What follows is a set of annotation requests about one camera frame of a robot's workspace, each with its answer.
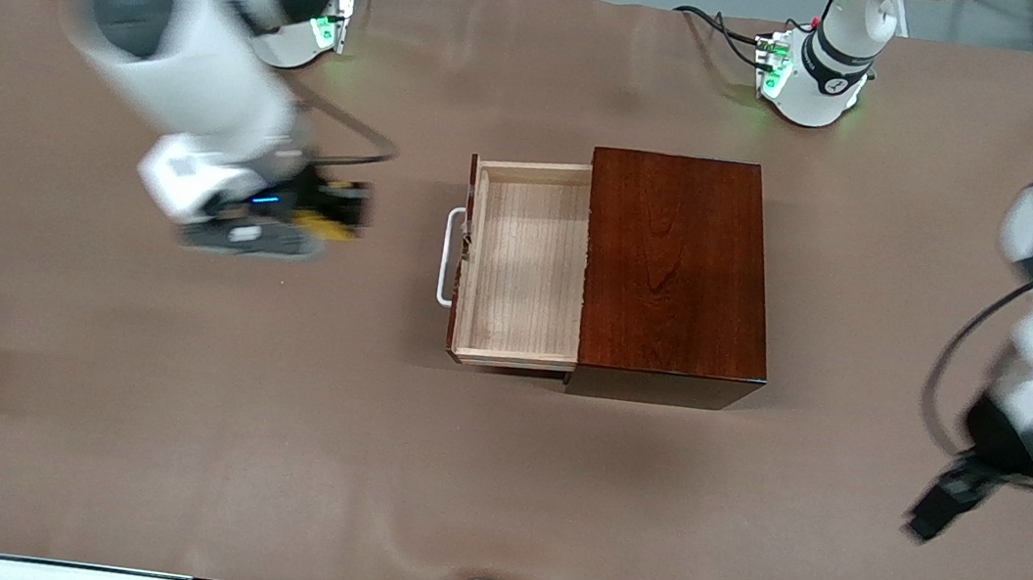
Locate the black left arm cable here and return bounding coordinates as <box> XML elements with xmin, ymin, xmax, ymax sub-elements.
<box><xmin>914</xmin><ymin>271</ymin><xmax>1033</xmax><ymax>465</ymax></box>

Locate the wooden drawer with white handle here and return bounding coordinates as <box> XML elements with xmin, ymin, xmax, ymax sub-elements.
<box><xmin>427</xmin><ymin>149</ymin><xmax>605</xmax><ymax>380</ymax></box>

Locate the black base power cable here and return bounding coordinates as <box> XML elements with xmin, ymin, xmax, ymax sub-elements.
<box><xmin>666</xmin><ymin>2</ymin><xmax>780</xmax><ymax>72</ymax></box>

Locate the yellow block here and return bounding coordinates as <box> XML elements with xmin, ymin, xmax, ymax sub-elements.
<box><xmin>291</xmin><ymin>205</ymin><xmax>361</xmax><ymax>245</ymax></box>

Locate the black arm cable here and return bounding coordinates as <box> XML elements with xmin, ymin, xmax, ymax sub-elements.
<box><xmin>914</xmin><ymin>271</ymin><xmax>1033</xmax><ymax>465</ymax></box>
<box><xmin>276</xmin><ymin>76</ymin><xmax>406</xmax><ymax>175</ymax></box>

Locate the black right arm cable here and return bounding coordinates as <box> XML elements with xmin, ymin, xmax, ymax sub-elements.
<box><xmin>276</xmin><ymin>76</ymin><xmax>406</xmax><ymax>175</ymax></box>

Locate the dark brown wooden cabinet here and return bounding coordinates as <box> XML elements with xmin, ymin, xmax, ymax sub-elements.
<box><xmin>561</xmin><ymin>144</ymin><xmax>794</xmax><ymax>420</ymax></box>

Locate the fabric table cover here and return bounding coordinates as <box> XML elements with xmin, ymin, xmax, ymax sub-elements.
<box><xmin>0</xmin><ymin>0</ymin><xmax>1033</xmax><ymax>580</ymax></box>

